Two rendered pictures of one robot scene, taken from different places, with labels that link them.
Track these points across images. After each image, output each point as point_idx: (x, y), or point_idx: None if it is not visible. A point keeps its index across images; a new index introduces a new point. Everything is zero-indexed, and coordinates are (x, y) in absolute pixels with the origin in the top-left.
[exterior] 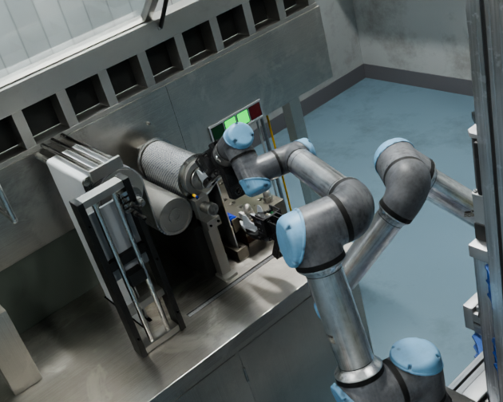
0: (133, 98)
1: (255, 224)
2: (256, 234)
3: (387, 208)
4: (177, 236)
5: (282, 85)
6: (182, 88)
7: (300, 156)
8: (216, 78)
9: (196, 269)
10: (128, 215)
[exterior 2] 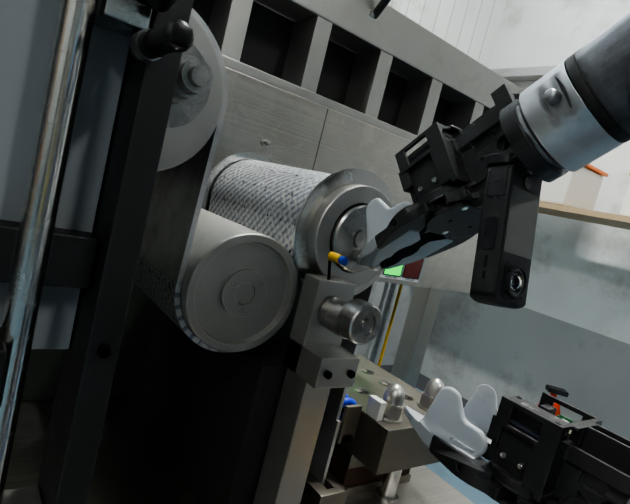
0: (268, 79)
1: (498, 433)
2: (484, 469)
3: None
4: (197, 379)
5: (457, 259)
6: (347, 138)
7: None
8: (396, 171)
9: (192, 489)
10: (108, 76)
